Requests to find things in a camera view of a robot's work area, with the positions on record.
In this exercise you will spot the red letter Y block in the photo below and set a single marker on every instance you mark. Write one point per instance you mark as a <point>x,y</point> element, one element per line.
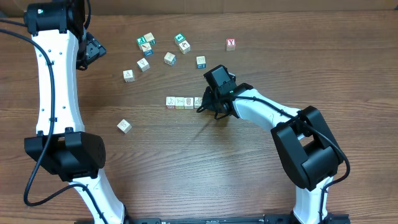
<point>230,44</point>

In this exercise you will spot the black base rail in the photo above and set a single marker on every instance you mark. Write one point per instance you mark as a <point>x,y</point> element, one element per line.
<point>211,221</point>

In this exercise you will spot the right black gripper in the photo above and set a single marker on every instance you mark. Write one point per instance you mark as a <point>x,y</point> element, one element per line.
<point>208,103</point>

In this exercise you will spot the plain wooden block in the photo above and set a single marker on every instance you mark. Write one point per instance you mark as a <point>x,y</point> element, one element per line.
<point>197,102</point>

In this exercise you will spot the wooden block number side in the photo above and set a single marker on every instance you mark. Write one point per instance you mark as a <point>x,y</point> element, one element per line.
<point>150,38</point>

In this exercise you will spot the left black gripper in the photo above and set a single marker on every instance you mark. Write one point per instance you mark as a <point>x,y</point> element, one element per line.
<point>95,51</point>

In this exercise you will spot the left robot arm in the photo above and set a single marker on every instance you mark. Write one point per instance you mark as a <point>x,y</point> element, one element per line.
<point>61,145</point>

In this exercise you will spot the green number four block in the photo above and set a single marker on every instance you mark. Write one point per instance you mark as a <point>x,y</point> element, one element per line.
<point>179,38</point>

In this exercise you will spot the small wooden picture block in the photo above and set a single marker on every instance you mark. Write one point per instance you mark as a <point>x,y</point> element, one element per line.
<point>179,102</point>

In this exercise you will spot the wooden block pencil picture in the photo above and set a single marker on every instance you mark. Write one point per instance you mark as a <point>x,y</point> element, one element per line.
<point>147,49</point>

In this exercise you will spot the wooden block barrel picture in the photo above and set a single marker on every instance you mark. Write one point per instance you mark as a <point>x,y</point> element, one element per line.
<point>189,103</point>

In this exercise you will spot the wooden block red picture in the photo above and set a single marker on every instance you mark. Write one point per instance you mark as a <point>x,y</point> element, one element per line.
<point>124,126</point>

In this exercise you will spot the wooden block text top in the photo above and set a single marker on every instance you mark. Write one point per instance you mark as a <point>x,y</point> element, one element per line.
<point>143,64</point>

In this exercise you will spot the green letter L block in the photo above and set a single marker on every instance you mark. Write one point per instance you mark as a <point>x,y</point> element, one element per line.
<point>170,102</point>

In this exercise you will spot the green letter wooden block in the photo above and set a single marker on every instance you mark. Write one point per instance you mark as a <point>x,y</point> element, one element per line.
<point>140,41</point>

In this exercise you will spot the wooden block brown picture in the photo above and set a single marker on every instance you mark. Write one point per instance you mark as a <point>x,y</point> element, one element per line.
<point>184,47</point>

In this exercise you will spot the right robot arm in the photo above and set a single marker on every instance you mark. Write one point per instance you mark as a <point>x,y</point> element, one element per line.
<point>307,149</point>

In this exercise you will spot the wooden block blue side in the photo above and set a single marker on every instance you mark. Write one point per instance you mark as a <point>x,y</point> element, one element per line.
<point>170,59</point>

